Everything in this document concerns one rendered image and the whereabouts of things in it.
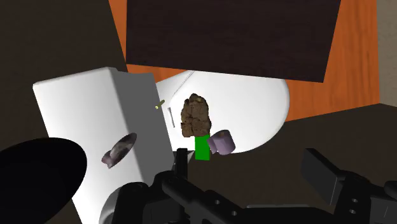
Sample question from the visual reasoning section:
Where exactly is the purple grey flat stone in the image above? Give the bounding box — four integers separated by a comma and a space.
101, 132, 138, 169

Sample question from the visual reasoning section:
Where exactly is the white toilet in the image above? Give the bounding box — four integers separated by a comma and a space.
32, 66, 291, 224

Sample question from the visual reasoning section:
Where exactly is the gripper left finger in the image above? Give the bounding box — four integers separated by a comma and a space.
111, 148, 249, 224

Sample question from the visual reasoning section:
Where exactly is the green block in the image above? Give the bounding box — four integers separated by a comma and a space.
194, 134, 211, 162

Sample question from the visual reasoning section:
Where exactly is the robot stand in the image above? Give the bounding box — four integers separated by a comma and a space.
125, 0, 342, 83

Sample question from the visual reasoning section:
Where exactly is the brown lumpy figure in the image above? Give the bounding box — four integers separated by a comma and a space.
181, 93, 213, 138

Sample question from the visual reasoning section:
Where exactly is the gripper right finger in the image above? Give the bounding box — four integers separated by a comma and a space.
302, 148, 397, 224

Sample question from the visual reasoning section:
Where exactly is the purple toilet paper roll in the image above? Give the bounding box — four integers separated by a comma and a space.
206, 130, 236, 156

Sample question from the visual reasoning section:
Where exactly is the black round object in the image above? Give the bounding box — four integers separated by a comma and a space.
0, 137, 88, 224

